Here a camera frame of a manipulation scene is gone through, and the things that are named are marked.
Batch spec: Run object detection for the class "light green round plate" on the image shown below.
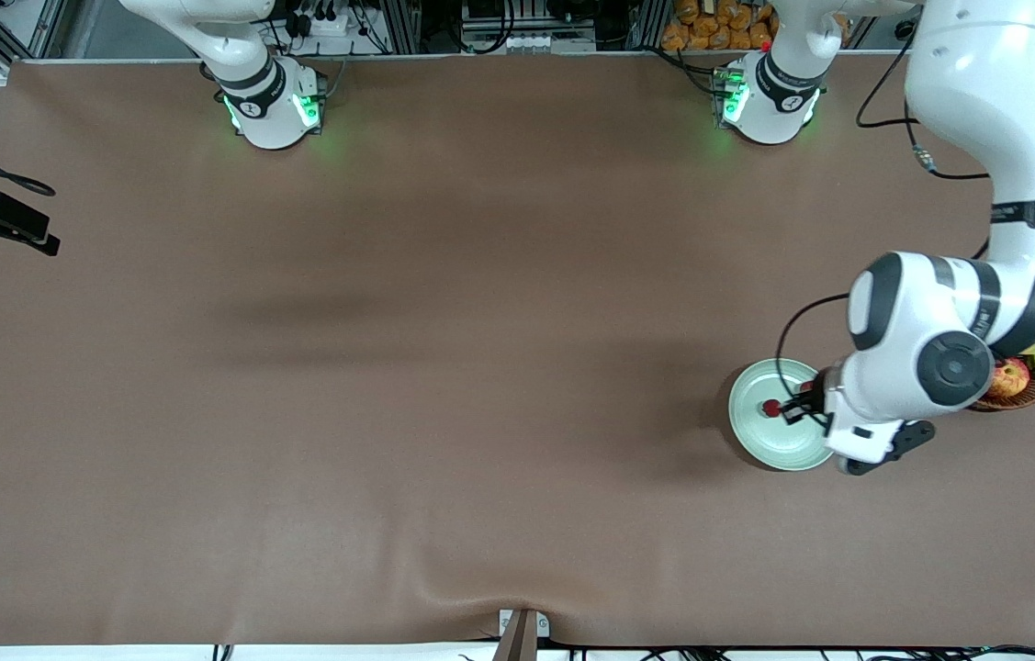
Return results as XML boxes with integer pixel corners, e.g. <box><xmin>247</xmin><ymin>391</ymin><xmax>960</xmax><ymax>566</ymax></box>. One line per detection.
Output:
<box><xmin>727</xmin><ymin>358</ymin><xmax>839</xmax><ymax>472</ymax></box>

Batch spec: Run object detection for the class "brown wicker basket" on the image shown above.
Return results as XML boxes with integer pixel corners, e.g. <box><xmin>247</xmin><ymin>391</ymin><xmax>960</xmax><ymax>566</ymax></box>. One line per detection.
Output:
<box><xmin>972</xmin><ymin>363</ymin><xmax>1035</xmax><ymax>412</ymax></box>

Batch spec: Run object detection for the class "red yellow apple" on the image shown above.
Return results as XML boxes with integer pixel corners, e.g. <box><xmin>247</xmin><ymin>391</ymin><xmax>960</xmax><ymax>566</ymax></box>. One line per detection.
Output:
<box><xmin>985</xmin><ymin>356</ymin><xmax>1032</xmax><ymax>398</ymax></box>

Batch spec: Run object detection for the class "brown table cloth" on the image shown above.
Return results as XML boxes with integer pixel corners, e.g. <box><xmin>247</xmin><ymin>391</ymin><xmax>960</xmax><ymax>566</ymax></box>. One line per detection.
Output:
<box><xmin>0</xmin><ymin>50</ymin><xmax>1035</xmax><ymax>648</ymax></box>

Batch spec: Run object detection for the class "white power strip with plugs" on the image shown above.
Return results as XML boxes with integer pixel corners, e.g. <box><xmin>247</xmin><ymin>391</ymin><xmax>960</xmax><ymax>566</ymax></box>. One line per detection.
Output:
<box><xmin>283</xmin><ymin>0</ymin><xmax>354</xmax><ymax>38</ymax></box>

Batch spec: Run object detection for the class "brown wooden bar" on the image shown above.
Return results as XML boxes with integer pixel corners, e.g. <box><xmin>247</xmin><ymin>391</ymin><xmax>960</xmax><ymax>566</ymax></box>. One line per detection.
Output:
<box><xmin>491</xmin><ymin>610</ymin><xmax>539</xmax><ymax>661</ymax></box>

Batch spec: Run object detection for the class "orange toy bread pile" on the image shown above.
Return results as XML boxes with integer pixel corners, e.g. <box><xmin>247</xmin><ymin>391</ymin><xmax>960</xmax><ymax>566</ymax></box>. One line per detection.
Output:
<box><xmin>661</xmin><ymin>0</ymin><xmax>780</xmax><ymax>51</ymax></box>

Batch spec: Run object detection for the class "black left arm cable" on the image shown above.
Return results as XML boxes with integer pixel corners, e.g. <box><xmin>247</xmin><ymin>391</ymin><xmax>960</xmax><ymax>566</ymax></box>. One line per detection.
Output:
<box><xmin>774</xmin><ymin>50</ymin><xmax>1035</xmax><ymax>428</ymax></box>

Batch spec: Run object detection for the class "grey metal table bracket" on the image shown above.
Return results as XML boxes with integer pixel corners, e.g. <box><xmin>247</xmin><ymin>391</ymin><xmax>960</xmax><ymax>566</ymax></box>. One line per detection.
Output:
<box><xmin>498</xmin><ymin>609</ymin><xmax>551</xmax><ymax>639</ymax></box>

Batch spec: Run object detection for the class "aluminium frame post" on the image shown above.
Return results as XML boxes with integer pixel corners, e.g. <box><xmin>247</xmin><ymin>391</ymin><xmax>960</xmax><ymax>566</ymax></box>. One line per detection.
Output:
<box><xmin>377</xmin><ymin>0</ymin><xmax>422</xmax><ymax>54</ymax></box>
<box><xmin>635</xmin><ymin>0</ymin><xmax>672</xmax><ymax>51</ymax></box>

